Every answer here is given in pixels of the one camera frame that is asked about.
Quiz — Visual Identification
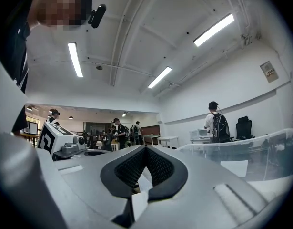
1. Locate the black white-trimmed backpack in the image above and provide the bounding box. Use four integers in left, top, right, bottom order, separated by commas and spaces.
212, 113, 231, 144

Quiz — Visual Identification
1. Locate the person's face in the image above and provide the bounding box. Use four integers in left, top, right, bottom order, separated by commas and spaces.
28, 0, 93, 28

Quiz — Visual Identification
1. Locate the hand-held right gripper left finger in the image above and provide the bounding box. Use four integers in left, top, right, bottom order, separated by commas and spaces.
38, 145, 147, 229

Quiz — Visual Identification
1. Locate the person's black t-shirt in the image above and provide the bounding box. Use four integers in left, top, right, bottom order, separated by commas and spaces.
0, 0, 32, 135

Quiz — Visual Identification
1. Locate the brown wooden cabinet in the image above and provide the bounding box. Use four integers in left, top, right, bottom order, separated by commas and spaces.
141, 125, 161, 136

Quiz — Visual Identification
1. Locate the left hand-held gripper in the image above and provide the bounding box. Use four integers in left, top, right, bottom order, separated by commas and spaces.
37, 122, 111, 162

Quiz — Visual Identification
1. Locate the black head-worn camera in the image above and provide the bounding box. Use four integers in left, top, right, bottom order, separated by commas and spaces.
87, 3, 107, 29

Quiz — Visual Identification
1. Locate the gray ceiling conduit junction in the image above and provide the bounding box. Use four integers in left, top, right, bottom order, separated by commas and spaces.
240, 32, 261, 49

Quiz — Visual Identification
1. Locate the fluorescent ceiling light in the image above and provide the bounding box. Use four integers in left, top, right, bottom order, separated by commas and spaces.
67, 42, 84, 78
147, 66, 173, 89
193, 13, 235, 48

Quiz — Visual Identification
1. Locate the clear plastic storage bin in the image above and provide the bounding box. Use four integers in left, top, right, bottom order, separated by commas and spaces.
176, 127, 293, 183

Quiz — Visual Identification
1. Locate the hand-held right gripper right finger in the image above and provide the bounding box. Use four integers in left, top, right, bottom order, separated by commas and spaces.
129, 145, 268, 229

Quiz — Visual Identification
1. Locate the black office chair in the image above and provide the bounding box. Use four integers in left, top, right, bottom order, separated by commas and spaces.
233, 115, 255, 142

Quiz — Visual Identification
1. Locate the white framed board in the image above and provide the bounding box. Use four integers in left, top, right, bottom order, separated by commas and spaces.
28, 122, 39, 136

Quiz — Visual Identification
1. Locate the white table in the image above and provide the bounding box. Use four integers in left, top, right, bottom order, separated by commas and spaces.
190, 138, 211, 145
243, 174, 293, 201
157, 135, 180, 149

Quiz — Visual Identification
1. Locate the wall electrical panel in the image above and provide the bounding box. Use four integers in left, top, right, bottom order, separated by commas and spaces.
259, 61, 280, 84

